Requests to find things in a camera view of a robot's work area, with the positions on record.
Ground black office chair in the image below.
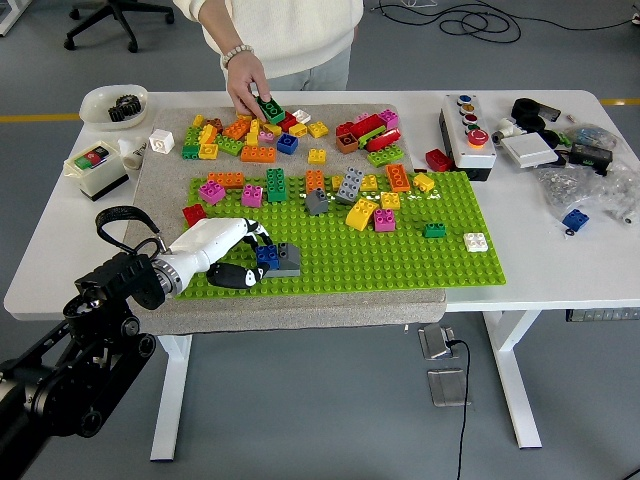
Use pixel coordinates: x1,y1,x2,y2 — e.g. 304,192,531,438
63,0,176,54

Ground push-button control box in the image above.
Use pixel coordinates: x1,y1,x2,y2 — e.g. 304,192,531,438
438,92,498,182

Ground grey-brown mat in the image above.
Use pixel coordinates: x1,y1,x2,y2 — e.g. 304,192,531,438
124,103,449,337

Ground grey slope brick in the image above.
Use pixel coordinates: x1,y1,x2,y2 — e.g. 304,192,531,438
277,242,302,271
304,188,330,216

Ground white pipe connector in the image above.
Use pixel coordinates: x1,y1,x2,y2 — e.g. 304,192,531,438
490,117,526,147

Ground orange two-by-four brick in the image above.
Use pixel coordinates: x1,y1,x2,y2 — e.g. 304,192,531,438
207,171,246,190
239,145,278,164

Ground clear bag blue parts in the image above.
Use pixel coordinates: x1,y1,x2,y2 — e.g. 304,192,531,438
562,122,619,151

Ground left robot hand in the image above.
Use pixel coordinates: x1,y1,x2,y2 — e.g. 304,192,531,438
166,217,276,291

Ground white furniture foot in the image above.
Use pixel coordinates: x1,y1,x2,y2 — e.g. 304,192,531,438
0,0,32,37

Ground dark green two-by-four brick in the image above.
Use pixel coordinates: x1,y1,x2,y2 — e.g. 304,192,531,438
255,94,287,126
264,167,288,203

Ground white plastic bowl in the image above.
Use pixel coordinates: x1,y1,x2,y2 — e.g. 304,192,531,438
78,83,150,132

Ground switch box green red buttons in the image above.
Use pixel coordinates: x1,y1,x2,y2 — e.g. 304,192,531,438
63,139,130,203

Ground black power cable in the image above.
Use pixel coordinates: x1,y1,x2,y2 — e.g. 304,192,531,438
444,338,473,480

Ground person's right hand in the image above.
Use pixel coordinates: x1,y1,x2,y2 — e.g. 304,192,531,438
225,49,275,122

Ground yellow arch brick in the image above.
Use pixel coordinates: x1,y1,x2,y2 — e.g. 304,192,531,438
344,196,381,232

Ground clear bag of screws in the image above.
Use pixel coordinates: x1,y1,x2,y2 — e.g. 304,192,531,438
534,164,609,221

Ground white two-by-two brick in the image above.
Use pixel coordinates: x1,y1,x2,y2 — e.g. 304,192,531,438
462,231,490,254

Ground black power adapter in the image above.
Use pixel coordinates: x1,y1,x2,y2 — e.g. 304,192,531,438
568,142,614,177

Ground table height control panel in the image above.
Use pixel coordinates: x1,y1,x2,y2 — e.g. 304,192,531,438
565,307,640,323

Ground pink two-by-two brick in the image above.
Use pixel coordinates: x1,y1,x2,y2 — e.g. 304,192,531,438
240,183,265,209

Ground clear bag metal parts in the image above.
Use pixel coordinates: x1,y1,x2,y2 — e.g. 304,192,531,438
597,159,640,229

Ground white bead bracelet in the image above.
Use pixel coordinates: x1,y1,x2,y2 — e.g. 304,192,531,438
221,43,256,70

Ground white cube box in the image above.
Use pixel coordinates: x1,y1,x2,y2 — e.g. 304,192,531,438
148,128,176,155

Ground lime green flat plate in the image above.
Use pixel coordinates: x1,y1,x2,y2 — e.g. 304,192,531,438
357,125,389,146

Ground red two-by-four brick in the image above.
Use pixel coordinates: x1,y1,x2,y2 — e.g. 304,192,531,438
349,113,387,139
364,128,404,152

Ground person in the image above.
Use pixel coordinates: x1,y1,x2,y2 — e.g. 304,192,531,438
172,0,365,92

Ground white table leg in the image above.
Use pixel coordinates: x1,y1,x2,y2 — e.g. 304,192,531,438
149,334,194,462
482,309,544,450

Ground black floor cable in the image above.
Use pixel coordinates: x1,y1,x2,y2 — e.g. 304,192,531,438
369,0,640,45

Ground metal floor socket box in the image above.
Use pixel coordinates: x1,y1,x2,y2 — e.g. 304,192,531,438
426,368,471,409
418,323,457,361

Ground white flat switch plate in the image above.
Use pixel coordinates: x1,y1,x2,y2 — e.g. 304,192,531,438
499,133,560,170

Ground orange upturned long brick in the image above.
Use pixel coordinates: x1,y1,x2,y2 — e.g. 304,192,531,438
384,163,412,193

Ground green baseplate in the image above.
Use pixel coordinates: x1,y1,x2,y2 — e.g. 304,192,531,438
174,170,507,300

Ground lime green two-by-four brick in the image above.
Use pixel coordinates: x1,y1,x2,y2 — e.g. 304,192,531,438
366,144,406,169

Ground white plastic tube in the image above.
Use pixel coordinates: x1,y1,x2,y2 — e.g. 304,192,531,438
117,137,149,171

